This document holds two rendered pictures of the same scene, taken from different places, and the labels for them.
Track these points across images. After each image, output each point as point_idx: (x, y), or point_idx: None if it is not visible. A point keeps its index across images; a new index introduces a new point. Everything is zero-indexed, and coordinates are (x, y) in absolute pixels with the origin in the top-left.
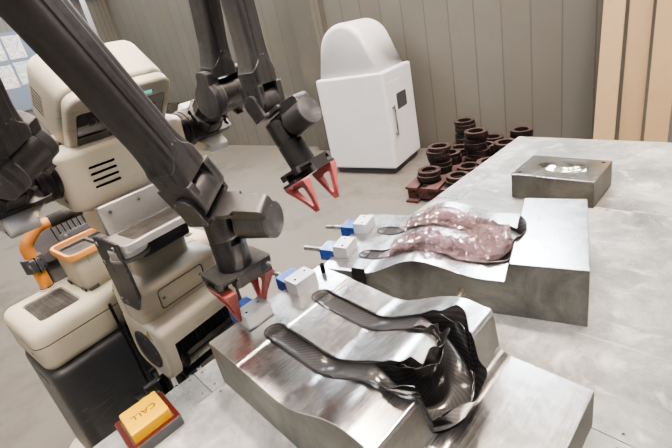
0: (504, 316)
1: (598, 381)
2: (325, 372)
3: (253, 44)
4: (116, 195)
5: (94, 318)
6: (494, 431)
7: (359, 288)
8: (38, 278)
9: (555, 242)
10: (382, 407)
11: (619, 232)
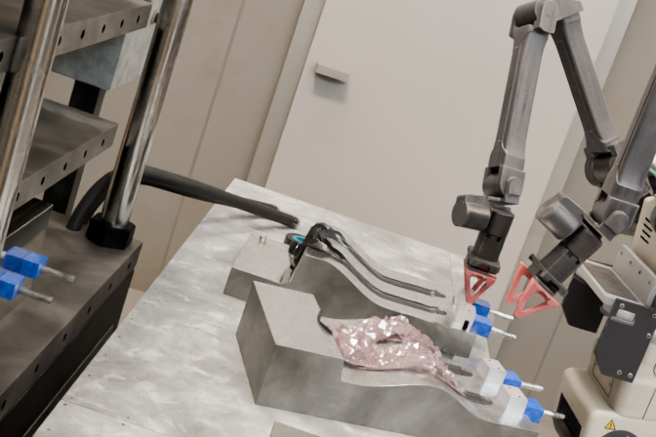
0: None
1: (223, 308)
2: (378, 276)
3: (619, 152)
4: (641, 254)
5: None
6: (273, 260)
7: (416, 314)
8: None
9: (286, 304)
10: None
11: (221, 417)
